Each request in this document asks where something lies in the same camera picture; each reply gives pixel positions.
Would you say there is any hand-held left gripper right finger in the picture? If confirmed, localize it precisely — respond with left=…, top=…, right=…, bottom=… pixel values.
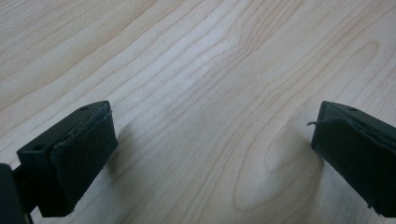
left=306, top=100, right=396, bottom=218

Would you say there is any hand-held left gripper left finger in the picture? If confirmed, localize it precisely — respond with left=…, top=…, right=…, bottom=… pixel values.
left=16, top=100, right=120, bottom=218

